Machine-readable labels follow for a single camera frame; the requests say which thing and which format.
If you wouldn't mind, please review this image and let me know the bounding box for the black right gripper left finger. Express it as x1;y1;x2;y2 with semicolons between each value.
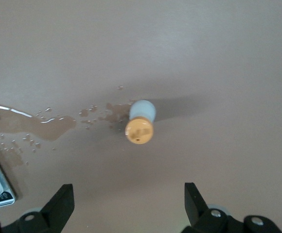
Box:
0;183;74;233

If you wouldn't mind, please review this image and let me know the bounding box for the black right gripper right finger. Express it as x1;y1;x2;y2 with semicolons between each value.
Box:
182;182;282;233

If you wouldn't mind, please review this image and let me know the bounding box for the white squeeze bottle orange cap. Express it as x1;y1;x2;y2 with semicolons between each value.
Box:
124;99;157;145

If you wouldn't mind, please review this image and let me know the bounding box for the steel digital kitchen scale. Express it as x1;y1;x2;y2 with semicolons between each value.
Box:
0;147;17;211

